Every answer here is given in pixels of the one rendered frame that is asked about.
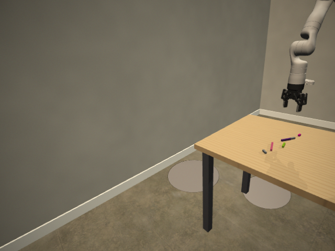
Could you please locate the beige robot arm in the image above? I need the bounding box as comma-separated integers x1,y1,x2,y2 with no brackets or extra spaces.
288,0,335,85

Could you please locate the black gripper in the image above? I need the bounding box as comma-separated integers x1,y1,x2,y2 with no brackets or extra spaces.
281,83,307,112

